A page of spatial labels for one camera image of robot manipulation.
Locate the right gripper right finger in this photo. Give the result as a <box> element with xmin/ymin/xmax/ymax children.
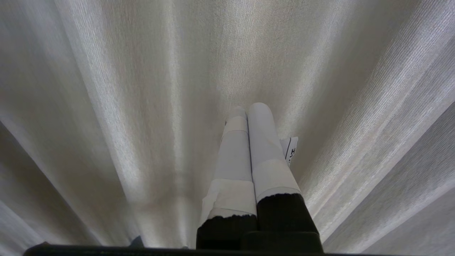
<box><xmin>242</xmin><ymin>102</ymin><xmax>323</xmax><ymax>253</ymax></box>

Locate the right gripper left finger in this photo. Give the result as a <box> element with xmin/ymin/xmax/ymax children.
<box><xmin>196</xmin><ymin>107</ymin><xmax>258</xmax><ymax>250</ymax></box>

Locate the white sheer curtain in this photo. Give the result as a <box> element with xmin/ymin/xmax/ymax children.
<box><xmin>0</xmin><ymin>0</ymin><xmax>455</xmax><ymax>256</ymax></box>

